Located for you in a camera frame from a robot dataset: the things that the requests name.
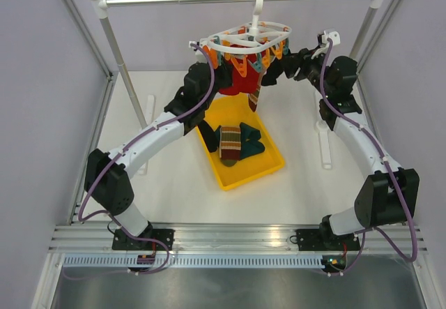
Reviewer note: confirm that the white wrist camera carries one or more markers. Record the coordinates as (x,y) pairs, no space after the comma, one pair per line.
(197,47)
(324,39)

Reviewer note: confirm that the black sock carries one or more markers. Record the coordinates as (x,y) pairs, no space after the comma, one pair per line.
(274,71)
(211,137)

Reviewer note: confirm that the dark teal sock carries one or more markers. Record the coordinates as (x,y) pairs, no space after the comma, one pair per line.
(250,141)

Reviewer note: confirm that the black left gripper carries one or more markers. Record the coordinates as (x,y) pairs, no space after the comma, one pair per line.
(226,72)

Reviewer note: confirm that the red sock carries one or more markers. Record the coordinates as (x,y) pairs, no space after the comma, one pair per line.
(245,72)

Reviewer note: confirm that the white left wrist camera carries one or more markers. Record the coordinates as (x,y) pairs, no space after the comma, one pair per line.
(197,47)

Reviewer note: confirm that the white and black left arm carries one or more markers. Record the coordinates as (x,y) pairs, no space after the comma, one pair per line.
(108,174)

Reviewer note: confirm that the striped beige maroon sock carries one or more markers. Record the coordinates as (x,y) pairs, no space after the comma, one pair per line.
(254,96)

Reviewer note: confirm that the aluminium table edge rail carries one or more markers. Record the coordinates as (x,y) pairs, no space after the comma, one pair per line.
(94,237)

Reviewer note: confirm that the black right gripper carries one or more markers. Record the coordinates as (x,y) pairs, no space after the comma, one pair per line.
(305,61)

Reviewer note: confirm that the white round clip hanger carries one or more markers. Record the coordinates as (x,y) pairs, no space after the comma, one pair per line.
(250,38)

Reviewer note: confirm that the white slotted cable duct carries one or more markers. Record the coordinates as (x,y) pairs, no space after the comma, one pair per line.
(195,261)

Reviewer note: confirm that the yellow plastic tray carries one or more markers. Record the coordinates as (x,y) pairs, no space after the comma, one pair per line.
(259,155)

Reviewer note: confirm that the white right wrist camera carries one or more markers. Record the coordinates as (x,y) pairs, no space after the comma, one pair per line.
(324,39)

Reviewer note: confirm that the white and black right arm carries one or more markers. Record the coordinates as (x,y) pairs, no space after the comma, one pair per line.
(389,192)

